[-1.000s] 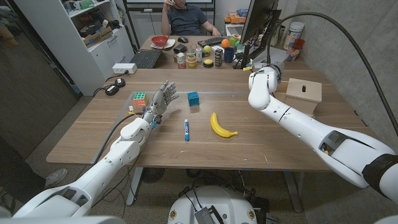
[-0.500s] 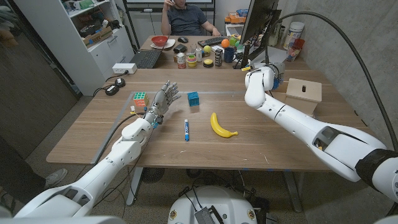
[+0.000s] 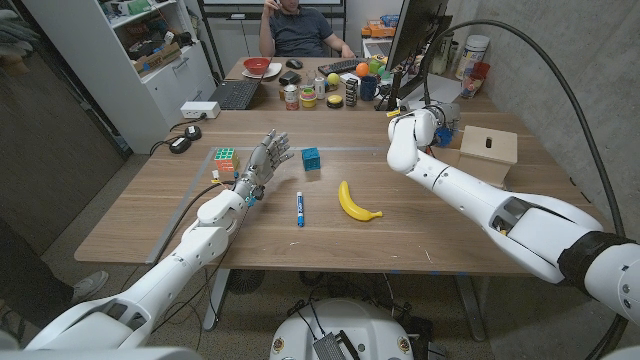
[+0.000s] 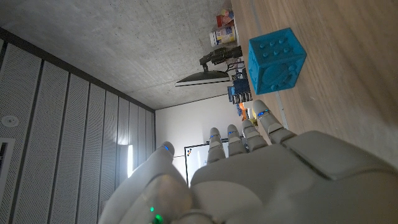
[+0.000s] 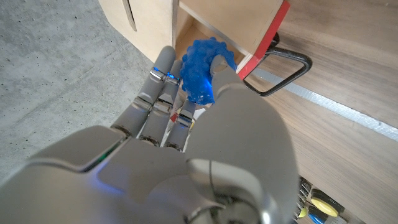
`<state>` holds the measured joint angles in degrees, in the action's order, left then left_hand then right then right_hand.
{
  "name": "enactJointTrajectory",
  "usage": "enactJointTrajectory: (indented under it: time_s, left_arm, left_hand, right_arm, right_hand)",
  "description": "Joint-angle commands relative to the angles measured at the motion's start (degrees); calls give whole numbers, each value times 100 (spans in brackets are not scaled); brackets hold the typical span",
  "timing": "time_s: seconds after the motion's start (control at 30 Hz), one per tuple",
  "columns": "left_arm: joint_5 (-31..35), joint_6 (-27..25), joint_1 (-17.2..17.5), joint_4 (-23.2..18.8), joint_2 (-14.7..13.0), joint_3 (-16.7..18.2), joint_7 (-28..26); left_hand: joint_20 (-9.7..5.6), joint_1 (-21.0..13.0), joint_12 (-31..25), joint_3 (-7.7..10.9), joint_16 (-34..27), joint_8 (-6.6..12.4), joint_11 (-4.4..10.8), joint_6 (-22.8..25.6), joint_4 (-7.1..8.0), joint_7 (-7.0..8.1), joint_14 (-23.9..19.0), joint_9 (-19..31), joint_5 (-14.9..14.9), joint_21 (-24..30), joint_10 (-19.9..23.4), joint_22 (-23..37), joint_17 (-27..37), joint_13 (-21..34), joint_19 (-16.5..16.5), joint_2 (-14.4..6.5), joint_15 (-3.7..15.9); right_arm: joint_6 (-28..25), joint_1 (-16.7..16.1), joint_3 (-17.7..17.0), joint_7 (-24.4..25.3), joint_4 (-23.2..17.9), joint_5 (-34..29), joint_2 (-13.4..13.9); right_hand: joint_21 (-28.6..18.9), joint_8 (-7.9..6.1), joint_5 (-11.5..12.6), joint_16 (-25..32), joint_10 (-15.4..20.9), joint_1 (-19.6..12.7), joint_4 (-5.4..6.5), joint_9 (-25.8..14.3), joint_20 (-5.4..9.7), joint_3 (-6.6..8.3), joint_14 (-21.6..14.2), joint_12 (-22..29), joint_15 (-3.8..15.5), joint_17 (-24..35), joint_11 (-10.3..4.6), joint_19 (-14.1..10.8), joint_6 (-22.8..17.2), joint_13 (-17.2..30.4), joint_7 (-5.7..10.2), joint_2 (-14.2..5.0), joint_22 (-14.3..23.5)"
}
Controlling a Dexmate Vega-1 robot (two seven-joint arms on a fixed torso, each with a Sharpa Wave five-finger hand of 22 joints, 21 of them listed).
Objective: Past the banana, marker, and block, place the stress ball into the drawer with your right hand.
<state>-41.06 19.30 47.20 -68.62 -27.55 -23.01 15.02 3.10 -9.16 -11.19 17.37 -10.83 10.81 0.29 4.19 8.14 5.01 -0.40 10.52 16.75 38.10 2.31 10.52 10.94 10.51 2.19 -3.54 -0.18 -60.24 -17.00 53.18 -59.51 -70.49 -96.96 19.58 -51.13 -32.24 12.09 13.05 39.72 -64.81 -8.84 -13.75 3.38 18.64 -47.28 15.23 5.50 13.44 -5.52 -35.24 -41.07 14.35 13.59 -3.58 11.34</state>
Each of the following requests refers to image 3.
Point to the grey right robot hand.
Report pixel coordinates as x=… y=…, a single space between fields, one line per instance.
x=450 y=116

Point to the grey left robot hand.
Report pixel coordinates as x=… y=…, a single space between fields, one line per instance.
x=262 y=165

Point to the blue spiky stress ball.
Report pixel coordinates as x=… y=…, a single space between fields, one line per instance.
x=443 y=137

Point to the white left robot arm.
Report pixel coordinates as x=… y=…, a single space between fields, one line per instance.
x=165 y=275

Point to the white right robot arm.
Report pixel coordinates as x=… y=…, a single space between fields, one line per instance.
x=480 y=200

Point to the wooden drawer with red front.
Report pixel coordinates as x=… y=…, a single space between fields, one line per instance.
x=447 y=155

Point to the teal studded block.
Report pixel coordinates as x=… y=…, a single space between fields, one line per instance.
x=311 y=159

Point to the blue marker pen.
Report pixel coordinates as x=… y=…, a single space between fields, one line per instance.
x=300 y=210

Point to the yellow banana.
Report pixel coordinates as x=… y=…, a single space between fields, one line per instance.
x=350 y=205

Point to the orange ball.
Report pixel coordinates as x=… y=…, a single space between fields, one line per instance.
x=362 y=69

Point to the black white block tower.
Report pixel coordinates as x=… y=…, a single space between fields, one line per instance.
x=351 y=92

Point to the yellow tennis ball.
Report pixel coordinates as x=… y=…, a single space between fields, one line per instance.
x=333 y=79

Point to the white paper sheets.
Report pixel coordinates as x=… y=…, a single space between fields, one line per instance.
x=445 y=90

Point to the flat white box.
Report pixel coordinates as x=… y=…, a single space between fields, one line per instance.
x=417 y=104

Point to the clear jar of coloured pieces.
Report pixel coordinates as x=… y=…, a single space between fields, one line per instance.
x=470 y=86

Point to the colourful puzzle cube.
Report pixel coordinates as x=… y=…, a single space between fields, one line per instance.
x=226 y=159

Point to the wooden box with slot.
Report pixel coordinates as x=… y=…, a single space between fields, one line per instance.
x=487 y=147

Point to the red cup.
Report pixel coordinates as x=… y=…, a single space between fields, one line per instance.
x=482 y=70

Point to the grey metal bottle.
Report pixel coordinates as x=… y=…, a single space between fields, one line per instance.
x=444 y=55

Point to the white labelled canister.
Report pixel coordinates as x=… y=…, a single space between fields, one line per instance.
x=471 y=55

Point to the red labelled tin can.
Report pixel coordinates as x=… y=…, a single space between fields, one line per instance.
x=291 y=97

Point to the black laptop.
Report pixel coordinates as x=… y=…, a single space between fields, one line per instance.
x=235 y=94

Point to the black power adapter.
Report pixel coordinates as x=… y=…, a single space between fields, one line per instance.
x=180 y=145
x=193 y=132

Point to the colourful stacked rings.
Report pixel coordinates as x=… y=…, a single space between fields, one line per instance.
x=308 y=98

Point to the white power strip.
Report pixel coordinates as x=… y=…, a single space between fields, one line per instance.
x=200 y=110

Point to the dark blue mug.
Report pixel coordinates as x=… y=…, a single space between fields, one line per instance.
x=368 y=89

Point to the black pouch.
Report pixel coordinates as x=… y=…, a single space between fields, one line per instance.
x=289 y=78

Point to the black computer monitor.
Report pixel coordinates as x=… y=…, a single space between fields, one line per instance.
x=415 y=30

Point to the white plate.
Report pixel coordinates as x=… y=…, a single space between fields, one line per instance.
x=275 y=71

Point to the small white can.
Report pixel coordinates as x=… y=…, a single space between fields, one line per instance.
x=319 y=87

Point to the black yellow round tape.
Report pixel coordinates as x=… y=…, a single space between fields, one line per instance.
x=335 y=101

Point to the red bowl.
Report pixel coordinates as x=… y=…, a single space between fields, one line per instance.
x=256 y=65

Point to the black computer mouse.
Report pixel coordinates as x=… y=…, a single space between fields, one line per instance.
x=294 y=63

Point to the orange box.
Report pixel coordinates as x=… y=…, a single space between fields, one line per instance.
x=378 y=30

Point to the black keyboard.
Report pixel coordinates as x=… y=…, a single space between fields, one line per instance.
x=341 y=66

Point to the seated person in dark shirt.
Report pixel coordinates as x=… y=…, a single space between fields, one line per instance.
x=300 y=32

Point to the white table leg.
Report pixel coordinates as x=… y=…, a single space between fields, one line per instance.
x=216 y=300

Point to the cardboard box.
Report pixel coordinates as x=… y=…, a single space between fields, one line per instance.
x=157 y=60

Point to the white shelf cabinet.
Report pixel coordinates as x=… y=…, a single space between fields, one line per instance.
x=125 y=95

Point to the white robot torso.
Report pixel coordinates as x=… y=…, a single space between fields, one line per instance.
x=342 y=325

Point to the grey table leg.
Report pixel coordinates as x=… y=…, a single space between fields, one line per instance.
x=472 y=310

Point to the standing person in dark trousers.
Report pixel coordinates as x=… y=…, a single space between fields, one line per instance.
x=30 y=285

